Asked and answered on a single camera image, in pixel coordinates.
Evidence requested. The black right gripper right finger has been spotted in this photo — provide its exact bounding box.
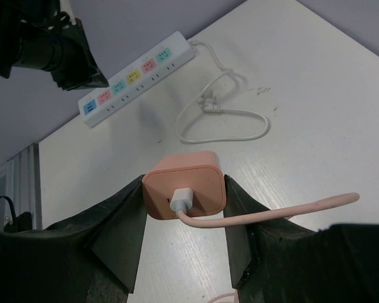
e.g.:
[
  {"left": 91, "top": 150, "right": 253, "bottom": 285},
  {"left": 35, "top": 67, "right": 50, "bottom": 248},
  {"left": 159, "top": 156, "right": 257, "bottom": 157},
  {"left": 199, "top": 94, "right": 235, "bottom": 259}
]
[{"left": 222, "top": 173, "right": 379, "bottom": 303}]

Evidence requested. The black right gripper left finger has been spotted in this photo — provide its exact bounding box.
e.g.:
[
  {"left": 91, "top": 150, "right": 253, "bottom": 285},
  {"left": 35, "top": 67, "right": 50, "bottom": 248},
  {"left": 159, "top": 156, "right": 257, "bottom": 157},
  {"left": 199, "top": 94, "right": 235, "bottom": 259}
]
[{"left": 0, "top": 178, "right": 147, "bottom": 302}]

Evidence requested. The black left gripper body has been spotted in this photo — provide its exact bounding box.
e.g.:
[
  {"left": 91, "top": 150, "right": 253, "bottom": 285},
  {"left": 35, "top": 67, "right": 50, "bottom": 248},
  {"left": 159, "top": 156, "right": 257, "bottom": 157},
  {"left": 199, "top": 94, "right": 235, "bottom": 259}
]
[{"left": 51, "top": 18, "right": 109, "bottom": 91}]

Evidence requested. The white multicolour power strip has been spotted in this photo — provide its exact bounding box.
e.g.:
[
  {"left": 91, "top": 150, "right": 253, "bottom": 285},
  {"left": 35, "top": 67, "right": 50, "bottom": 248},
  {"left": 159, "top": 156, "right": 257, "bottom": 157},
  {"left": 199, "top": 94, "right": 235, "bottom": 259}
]
[{"left": 78, "top": 32, "right": 195, "bottom": 128}]

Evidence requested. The pink charger cable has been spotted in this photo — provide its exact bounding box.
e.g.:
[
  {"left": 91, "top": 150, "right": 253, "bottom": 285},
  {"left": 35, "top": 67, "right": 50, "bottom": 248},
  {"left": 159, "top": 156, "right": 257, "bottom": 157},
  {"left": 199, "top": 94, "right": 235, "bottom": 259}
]
[{"left": 169, "top": 187, "right": 361, "bottom": 303}]

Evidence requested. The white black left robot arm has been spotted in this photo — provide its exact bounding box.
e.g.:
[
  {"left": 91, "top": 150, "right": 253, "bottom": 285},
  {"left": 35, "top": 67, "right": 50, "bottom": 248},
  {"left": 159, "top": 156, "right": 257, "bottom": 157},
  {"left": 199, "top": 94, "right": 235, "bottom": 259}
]
[{"left": 0, "top": 1, "right": 108, "bottom": 91}]

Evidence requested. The white power strip plug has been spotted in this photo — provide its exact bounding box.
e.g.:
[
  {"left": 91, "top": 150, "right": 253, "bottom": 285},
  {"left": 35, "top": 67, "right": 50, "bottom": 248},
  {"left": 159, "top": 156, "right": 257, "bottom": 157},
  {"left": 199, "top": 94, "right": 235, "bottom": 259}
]
[{"left": 197, "top": 90, "right": 222, "bottom": 114}]

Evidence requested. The aluminium front rail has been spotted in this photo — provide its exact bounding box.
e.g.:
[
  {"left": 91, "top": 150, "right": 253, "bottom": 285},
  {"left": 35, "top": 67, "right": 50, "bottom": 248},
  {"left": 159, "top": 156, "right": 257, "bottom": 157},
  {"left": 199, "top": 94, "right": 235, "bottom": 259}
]
[{"left": 0, "top": 143, "right": 42, "bottom": 230}]

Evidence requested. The white power strip cable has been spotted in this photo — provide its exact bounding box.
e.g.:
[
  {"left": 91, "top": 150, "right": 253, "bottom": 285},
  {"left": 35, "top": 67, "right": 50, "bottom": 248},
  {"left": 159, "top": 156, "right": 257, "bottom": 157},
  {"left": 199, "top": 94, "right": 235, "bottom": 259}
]
[{"left": 176, "top": 39, "right": 270, "bottom": 145}]

